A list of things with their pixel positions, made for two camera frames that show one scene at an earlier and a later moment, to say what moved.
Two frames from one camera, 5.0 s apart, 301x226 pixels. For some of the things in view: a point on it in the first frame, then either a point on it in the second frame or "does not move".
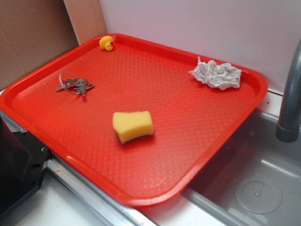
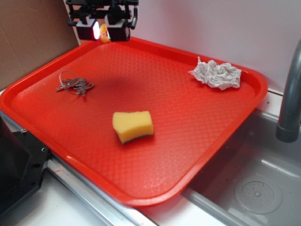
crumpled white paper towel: x=217 y=76 does not move
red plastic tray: x=133 y=124 does not move
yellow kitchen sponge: x=129 y=125 does not move
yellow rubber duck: x=106 y=42 to x=104 y=34
